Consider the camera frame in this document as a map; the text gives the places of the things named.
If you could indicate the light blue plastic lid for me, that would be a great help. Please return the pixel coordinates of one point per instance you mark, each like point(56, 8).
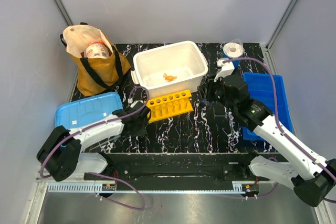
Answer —
point(89, 119)

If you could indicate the brown canvas tote bag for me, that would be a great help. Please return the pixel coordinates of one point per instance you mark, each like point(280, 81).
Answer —
point(95, 75)

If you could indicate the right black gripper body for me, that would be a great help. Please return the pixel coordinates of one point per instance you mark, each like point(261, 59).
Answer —
point(216, 92)

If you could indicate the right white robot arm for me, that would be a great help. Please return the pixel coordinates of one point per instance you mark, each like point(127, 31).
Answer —
point(308, 174)

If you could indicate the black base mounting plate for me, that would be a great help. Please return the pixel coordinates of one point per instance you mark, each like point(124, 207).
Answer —
point(159, 173)

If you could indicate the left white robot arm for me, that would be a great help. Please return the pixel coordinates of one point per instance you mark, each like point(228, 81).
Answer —
point(62, 154)

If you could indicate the dark blue divided tray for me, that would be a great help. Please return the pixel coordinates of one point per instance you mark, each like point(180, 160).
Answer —
point(260, 88)

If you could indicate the clear glass test tube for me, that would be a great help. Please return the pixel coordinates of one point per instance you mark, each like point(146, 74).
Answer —
point(108, 143)

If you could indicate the white plastic tub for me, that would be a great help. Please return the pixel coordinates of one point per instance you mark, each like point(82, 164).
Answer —
point(183, 60)

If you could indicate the yellow test tube rack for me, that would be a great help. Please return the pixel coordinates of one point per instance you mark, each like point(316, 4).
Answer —
point(170, 105)

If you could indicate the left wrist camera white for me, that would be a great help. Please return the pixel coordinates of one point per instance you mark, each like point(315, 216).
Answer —
point(136, 104)

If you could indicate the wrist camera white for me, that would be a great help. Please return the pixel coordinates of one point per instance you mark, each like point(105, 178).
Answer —
point(136, 104)
point(225, 68)

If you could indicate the white orange bottle in bag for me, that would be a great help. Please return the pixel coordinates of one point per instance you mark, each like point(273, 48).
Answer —
point(97, 49)

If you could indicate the yellow knotted rubber band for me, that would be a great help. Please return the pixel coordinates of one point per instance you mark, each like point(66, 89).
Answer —
point(169, 78)

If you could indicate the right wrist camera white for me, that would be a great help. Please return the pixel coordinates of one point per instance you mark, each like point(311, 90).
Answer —
point(225, 68)

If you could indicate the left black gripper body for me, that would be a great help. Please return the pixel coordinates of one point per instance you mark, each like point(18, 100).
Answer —
point(140, 129)

